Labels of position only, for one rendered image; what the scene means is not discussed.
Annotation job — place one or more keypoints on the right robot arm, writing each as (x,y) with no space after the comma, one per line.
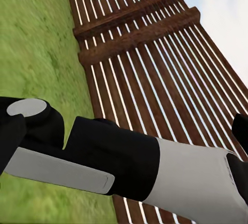
(208,185)

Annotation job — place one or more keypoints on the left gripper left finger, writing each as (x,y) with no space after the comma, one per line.
(12,131)

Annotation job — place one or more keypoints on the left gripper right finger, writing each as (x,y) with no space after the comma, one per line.
(239,129)

